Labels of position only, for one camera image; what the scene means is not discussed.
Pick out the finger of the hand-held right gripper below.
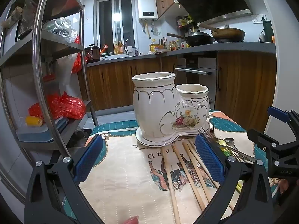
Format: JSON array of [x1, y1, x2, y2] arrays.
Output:
[[247, 128, 284, 160], [267, 106, 299, 143]]

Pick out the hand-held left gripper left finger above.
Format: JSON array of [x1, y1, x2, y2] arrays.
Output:
[[24, 134, 104, 224]]

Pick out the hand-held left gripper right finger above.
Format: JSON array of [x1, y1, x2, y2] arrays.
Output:
[[195, 135, 274, 224]]

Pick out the metal fork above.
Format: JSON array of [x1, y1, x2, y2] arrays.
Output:
[[208, 119, 225, 143], [198, 127, 255, 163]]

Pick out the metal spoon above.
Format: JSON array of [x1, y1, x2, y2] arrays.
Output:
[[224, 138, 249, 162]]

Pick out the white floral ceramic utensil holder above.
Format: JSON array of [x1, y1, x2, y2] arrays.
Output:
[[131, 72, 210, 147]]

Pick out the person's right hand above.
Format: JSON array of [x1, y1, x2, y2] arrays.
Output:
[[278, 178, 291, 195]]

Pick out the person's left hand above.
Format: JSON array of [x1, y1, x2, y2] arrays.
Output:
[[123, 215, 140, 224]]

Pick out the dark bag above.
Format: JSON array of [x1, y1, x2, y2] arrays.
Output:
[[70, 128, 93, 145]]

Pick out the printed tablecloth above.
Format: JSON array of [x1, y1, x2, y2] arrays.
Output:
[[62, 109, 281, 224]]

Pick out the wooden base cabinet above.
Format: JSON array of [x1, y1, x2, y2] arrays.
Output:
[[214, 51, 278, 134], [78, 58, 178, 112]]

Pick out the stack of blue trays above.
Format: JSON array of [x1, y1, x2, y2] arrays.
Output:
[[16, 116, 70, 143]]

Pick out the red plastic bag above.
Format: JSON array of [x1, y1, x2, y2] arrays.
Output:
[[71, 35, 83, 74], [28, 92, 87, 121]]

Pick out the yellow packet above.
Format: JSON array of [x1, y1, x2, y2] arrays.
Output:
[[25, 115, 44, 127]]

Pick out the grey kitchen countertop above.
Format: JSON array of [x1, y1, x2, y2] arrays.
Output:
[[86, 41, 278, 67]]

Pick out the built-in oven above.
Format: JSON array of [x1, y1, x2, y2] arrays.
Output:
[[174, 57, 218, 103]]

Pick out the white plastic bag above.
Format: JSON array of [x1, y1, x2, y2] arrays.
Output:
[[56, 53, 78, 87]]

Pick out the brown wok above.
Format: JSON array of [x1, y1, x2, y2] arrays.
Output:
[[197, 23, 246, 43]]

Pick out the dark rice cooker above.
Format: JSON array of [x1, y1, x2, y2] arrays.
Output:
[[84, 43, 101, 63]]

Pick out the black wok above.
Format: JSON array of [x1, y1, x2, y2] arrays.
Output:
[[167, 31, 215, 47]]

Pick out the cooking oil bottles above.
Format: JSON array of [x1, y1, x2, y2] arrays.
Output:
[[113, 41, 125, 55]]

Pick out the row of seasoning bottles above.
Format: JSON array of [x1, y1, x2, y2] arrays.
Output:
[[168, 39, 188, 51]]

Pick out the sink faucet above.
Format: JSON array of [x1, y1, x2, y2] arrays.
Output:
[[124, 38, 132, 56]]

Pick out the metal shelf rack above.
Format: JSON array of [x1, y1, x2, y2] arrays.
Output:
[[0, 0, 99, 204]]

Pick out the clear plastic bag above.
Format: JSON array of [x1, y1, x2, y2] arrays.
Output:
[[43, 17, 79, 44]]

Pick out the black range hood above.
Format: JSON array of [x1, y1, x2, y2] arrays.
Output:
[[172, 0, 254, 25]]

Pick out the window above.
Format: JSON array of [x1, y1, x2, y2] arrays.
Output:
[[96, 0, 139, 55]]

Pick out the white water heater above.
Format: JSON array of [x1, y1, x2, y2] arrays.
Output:
[[137, 0, 159, 21]]

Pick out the green handled spoon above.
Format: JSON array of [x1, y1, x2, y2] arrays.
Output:
[[215, 139, 244, 193]]

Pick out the wall socket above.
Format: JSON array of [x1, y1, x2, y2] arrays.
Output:
[[253, 14, 267, 24]]

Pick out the wall spice shelf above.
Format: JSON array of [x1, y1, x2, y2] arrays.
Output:
[[176, 15, 199, 34]]

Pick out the wooden wall cabinet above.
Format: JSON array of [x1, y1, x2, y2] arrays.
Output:
[[153, 0, 183, 21]]

